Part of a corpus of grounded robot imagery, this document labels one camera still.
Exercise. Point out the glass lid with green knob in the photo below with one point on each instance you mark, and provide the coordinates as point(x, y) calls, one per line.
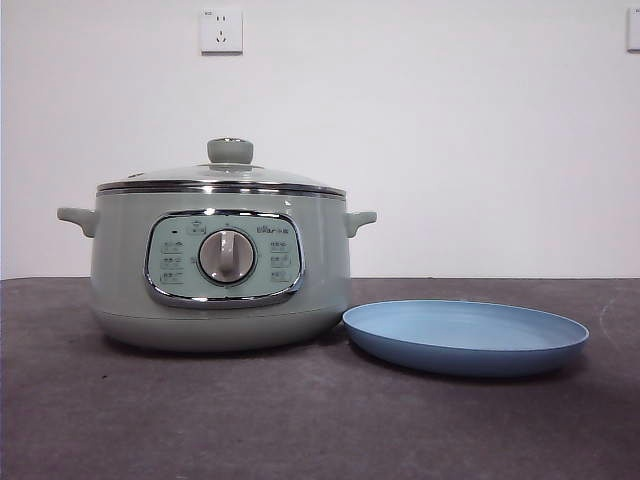
point(230, 150)

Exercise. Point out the blue round plate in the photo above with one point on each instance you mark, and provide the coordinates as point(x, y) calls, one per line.
point(465, 330)

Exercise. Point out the pale green electric steamer pot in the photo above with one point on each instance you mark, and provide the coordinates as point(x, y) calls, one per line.
point(125, 260)

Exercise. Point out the white wall socket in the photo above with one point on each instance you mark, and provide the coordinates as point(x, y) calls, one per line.
point(222, 30)

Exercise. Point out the white wall plate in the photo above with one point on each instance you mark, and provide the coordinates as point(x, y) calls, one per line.
point(634, 30)

